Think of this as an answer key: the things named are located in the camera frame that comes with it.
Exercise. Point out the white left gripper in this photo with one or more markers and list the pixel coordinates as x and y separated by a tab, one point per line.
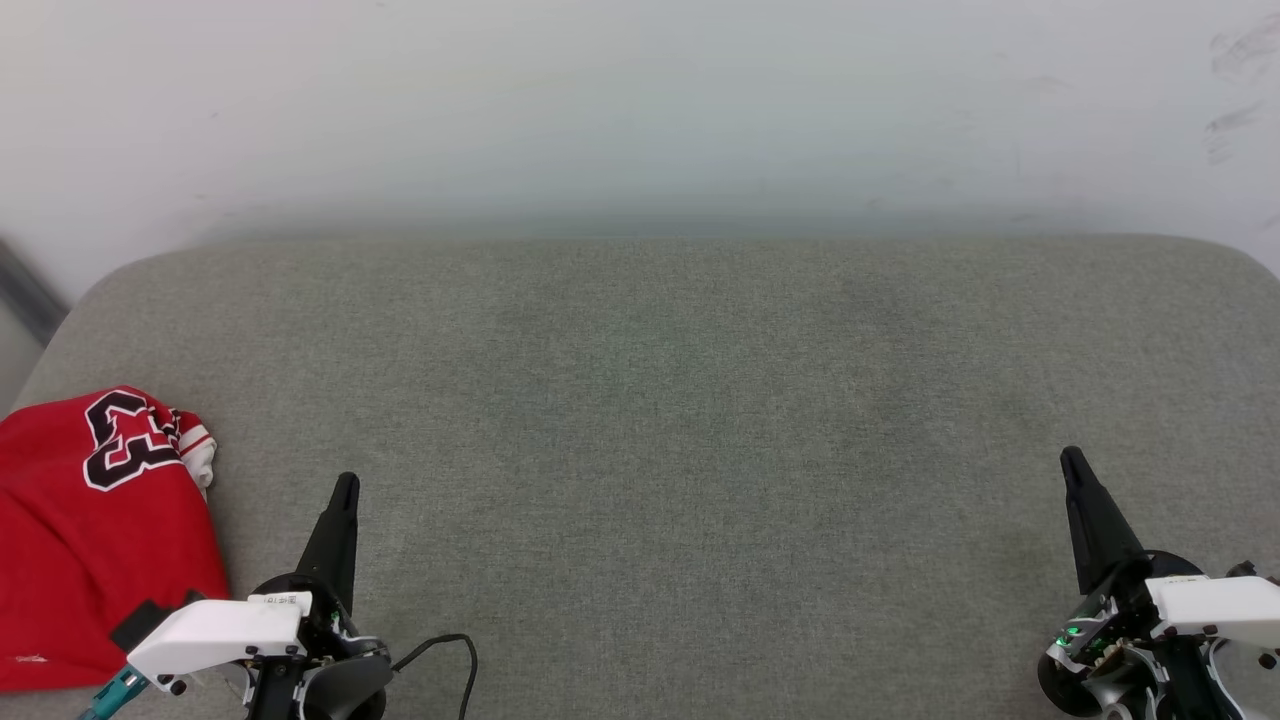
215	630

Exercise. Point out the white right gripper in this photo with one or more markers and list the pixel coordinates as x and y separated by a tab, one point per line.
1215	605

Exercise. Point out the red basketball jersey white sleeves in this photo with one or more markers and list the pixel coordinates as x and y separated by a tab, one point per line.
90	560

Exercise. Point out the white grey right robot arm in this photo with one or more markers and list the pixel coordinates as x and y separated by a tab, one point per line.
1150	670

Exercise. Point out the grey fabric sofa seat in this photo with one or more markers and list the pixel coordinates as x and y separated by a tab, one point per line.
680	420

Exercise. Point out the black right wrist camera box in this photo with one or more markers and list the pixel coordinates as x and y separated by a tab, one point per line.
1245	570

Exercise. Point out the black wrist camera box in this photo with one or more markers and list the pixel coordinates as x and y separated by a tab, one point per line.
150	620
1245	570

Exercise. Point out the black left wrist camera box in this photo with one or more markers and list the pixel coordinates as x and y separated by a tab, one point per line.
150	620

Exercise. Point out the teal left camera connector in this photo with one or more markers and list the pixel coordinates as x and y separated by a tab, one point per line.
115	692

